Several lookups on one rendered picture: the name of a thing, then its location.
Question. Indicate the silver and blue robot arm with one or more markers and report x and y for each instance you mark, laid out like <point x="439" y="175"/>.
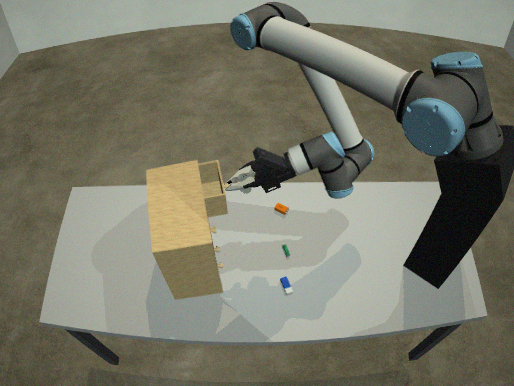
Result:
<point x="435" y="122"/>

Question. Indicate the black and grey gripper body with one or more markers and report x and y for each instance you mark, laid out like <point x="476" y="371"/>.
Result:
<point x="269" y="174"/>

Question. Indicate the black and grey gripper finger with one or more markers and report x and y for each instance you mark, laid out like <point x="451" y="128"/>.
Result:
<point x="243" y="173"/>
<point x="246" y="185"/>

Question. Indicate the light wooden chest of drawers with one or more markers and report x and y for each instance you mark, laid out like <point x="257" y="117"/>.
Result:
<point x="180" y="235"/>

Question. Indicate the blue and white eraser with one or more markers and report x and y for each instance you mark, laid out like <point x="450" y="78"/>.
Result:
<point x="286" y="285"/>

